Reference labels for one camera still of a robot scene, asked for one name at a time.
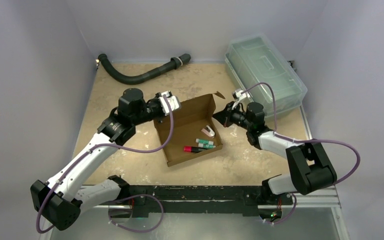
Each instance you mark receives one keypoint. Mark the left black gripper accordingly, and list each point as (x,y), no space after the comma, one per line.
(156,99)

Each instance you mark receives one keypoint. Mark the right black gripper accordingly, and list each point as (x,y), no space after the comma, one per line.
(228,114)

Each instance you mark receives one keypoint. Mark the pink white clip tool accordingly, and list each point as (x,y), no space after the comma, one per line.
(208,131)

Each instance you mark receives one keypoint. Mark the brown cardboard box sheet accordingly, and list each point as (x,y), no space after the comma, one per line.
(193,115)

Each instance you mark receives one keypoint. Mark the green white tube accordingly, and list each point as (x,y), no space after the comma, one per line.
(204,141)
(206,146)

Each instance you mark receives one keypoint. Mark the black red marker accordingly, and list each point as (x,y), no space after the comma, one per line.
(193,149)

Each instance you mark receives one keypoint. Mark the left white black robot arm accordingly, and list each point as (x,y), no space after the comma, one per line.
(62,198)

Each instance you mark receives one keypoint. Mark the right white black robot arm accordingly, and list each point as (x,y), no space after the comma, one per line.
(310,168)

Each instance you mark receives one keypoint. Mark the clear plastic storage bin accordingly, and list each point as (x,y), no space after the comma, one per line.
(253,63)

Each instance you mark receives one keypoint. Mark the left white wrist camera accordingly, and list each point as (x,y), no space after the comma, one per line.
(169,102)

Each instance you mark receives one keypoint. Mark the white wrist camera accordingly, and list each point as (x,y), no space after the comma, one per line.
(239,96)
(169,102)

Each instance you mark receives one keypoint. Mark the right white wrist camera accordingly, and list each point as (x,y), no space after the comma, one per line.
(239,96)

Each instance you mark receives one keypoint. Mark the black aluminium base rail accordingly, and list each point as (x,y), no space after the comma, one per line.
(187,199)

